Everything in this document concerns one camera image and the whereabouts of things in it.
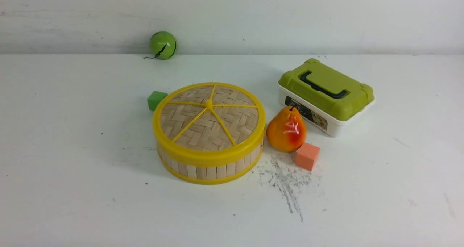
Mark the bamboo steamer basket base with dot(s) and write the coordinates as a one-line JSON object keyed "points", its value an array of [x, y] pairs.
{"points": [[215, 171]]}

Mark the salmon pink foam cube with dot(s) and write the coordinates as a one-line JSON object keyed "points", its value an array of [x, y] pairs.
{"points": [[307, 156]]}

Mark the green ball with stem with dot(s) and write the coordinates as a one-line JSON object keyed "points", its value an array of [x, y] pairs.
{"points": [[163, 45]]}

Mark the yellow woven steamer lid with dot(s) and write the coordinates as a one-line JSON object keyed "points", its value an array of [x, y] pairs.
{"points": [[209, 124]]}

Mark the orange yellow toy pear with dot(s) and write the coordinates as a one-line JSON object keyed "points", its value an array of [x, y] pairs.
{"points": [[287, 131]]}

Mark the green lidded white storage box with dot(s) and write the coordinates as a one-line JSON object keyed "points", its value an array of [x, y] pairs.
{"points": [[325, 97]]}

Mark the green foam cube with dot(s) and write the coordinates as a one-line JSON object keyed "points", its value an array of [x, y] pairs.
{"points": [[155, 98]]}

